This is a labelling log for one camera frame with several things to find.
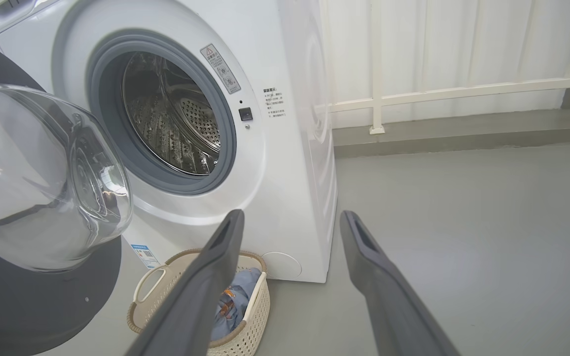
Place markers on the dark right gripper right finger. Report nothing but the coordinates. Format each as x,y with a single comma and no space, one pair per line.
389,296

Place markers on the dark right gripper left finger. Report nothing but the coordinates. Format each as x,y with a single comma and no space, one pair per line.
201,296

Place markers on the blue cartoon print garment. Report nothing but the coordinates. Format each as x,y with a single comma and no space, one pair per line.
230,311

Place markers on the round washing machine door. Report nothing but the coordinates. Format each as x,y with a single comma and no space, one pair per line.
27,188

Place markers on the white front-load washing machine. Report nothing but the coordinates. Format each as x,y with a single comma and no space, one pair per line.
285,198

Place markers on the steel perforated washer drum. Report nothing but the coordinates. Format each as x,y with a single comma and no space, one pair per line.
166,118

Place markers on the cream perforated laundry basket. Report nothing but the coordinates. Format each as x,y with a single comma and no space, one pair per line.
253,316

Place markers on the blue energy label sticker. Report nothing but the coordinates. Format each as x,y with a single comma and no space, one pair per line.
145,256

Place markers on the round drain filter cover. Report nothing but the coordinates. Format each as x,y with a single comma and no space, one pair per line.
285,267

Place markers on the black text instruction sticker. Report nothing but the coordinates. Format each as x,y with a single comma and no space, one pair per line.
274,103

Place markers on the white metal railing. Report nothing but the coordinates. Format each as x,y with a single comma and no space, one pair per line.
463,92

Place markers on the grey warning sticker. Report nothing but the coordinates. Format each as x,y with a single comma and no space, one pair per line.
220,69

